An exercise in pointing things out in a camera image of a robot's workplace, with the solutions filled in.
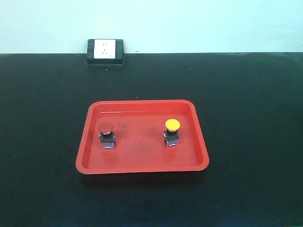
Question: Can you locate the yellow mushroom push button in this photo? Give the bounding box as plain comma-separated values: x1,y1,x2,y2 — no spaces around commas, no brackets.
163,119,181,147

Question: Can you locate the red mushroom push button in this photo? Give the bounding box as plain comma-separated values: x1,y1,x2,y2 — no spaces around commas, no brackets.
98,122,116,149

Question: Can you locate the red plastic tray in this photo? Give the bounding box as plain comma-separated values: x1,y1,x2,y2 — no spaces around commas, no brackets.
76,100,209,175

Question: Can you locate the black white power socket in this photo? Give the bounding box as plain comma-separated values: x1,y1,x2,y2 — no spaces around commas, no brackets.
87,39,125,66

